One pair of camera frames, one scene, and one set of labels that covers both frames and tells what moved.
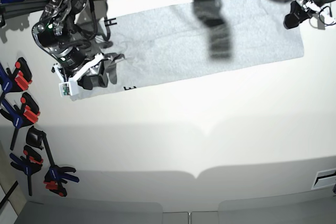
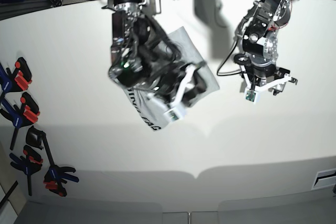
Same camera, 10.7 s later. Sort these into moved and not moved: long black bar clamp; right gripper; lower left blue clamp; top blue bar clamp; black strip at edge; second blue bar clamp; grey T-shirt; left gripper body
Moved: right gripper; grey T-shirt; left gripper body
Not moved: lower left blue clamp; long black bar clamp; second blue bar clamp; black strip at edge; top blue bar clamp
